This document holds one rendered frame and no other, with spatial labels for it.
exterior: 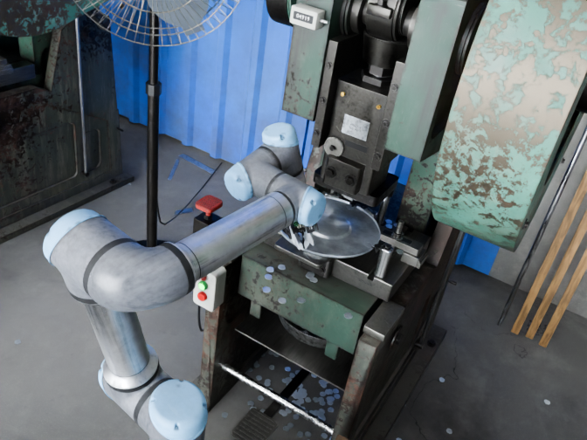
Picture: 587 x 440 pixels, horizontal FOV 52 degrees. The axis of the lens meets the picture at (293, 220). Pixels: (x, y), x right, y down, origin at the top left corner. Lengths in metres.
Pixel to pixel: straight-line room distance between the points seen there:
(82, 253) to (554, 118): 0.78
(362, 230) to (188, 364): 0.93
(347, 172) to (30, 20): 1.33
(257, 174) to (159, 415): 0.52
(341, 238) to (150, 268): 0.74
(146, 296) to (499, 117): 0.64
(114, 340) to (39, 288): 1.42
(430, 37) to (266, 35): 1.80
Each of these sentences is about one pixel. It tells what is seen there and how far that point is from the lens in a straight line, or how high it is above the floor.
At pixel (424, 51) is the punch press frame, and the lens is 1.37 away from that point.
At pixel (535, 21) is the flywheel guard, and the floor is 1.48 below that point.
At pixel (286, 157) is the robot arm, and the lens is 1.29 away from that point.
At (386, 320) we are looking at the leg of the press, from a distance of 1.60.
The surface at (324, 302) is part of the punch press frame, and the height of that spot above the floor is 0.62.
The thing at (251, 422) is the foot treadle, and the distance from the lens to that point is 1.91.
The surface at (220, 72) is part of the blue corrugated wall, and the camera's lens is 3.27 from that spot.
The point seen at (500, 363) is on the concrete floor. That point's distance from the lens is 2.61.
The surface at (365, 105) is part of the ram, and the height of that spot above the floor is 1.13.
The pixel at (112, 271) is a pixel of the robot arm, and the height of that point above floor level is 1.07.
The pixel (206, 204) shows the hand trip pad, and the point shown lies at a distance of 1.69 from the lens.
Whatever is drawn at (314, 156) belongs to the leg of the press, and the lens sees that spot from 2.02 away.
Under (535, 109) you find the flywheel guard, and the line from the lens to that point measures 1.04.
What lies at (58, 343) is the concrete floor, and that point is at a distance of 2.37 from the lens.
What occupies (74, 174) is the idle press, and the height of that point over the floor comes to 0.13.
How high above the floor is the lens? 1.68
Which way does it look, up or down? 33 degrees down
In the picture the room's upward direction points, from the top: 10 degrees clockwise
